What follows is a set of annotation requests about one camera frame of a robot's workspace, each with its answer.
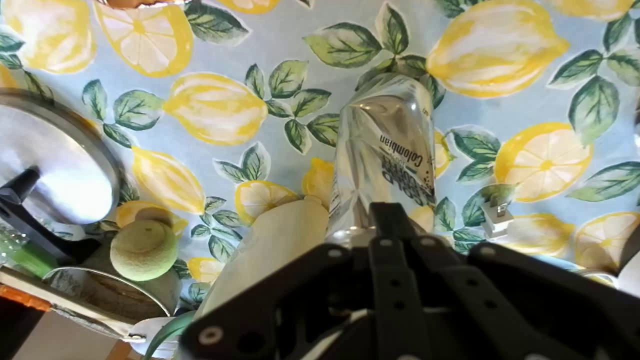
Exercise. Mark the lemon print tablecloth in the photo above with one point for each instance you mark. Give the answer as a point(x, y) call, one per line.
point(224, 108)

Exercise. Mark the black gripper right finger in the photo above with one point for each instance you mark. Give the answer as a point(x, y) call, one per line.
point(488, 304)

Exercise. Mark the pale green round ball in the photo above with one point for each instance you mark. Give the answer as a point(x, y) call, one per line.
point(143, 250)

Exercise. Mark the clear silver can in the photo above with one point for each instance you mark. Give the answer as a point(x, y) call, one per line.
point(384, 153)

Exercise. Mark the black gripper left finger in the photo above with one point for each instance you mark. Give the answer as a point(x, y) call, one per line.
point(304, 309)

